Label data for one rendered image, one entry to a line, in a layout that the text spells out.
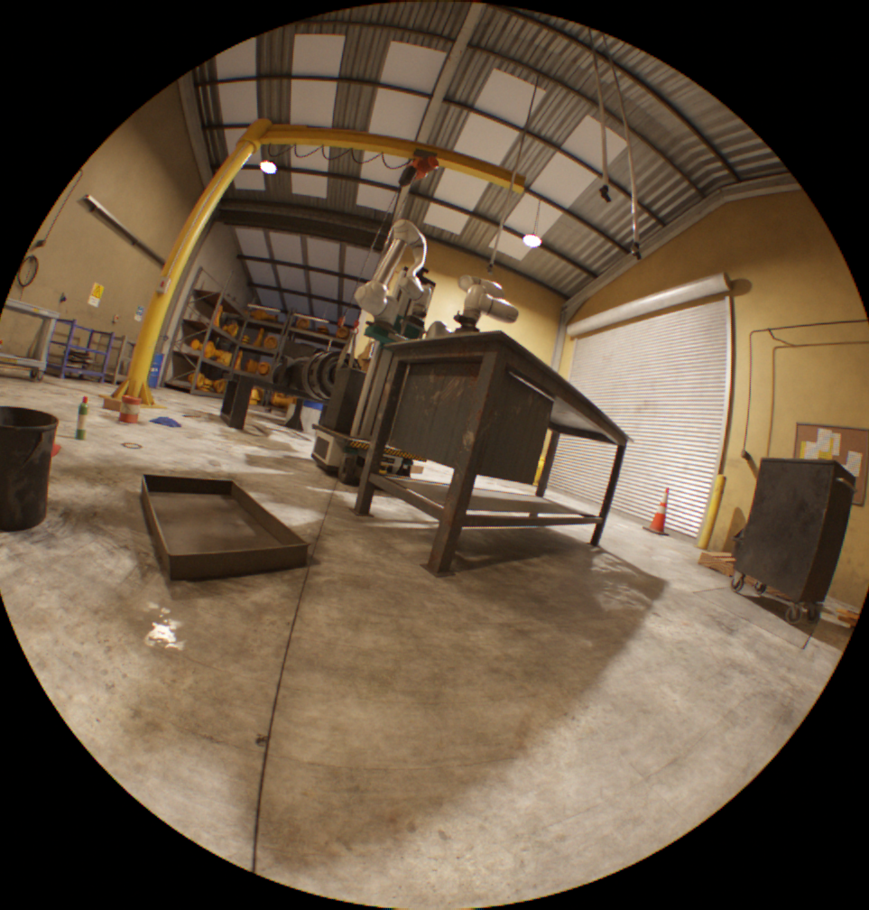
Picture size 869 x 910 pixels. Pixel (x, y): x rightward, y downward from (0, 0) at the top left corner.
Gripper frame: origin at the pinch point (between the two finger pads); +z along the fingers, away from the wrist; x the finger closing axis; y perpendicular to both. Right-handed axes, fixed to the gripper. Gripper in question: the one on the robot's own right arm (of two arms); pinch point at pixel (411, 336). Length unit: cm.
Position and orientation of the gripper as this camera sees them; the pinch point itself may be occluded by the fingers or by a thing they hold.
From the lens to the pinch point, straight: 217.2
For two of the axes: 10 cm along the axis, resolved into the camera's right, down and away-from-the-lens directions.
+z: -2.6, 9.7, 0.5
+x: -7.7, -1.7, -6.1
